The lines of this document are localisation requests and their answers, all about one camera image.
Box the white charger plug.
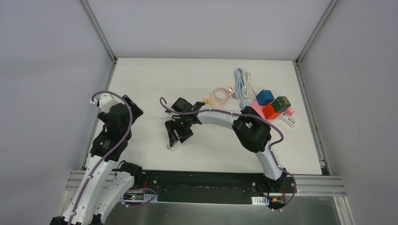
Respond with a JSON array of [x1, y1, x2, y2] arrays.
[[166, 138, 182, 151]]

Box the beige cube plug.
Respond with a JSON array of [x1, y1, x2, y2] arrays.
[[202, 98, 214, 106]]

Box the dark green cube socket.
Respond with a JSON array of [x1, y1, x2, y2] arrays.
[[271, 96, 291, 113]]

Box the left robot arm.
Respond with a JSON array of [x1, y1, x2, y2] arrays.
[[50, 90, 143, 225]]

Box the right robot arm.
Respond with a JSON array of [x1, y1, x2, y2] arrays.
[[160, 97, 288, 192]]

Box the red cube socket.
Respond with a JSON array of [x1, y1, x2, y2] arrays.
[[261, 103, 281, 120]]

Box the blue cube socket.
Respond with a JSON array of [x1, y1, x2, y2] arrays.
[[256, 90, 275, 106]]

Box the pink power strip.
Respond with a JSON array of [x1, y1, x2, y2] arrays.
[[251, 101, 295, 119]]

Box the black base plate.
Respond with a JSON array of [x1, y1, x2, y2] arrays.
[[124, 170, 295, 206]]

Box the pink coiled cable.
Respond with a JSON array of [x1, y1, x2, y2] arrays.
[[210, 87, 235, 109]]

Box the light blue cable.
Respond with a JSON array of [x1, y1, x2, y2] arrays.
[[234, 67, 249, 108]]

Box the white cable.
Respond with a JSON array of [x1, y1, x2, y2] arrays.
[[241, 70, 257, 99]]

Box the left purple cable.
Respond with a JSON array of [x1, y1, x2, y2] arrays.
[[67, 90, 158, 225]]

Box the purple cable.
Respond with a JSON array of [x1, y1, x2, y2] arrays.
[[67, 90, 158, 225], [159, 97, 298, 212]]

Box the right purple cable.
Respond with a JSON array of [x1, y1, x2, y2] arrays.
[[159, 97, 298, 212]]

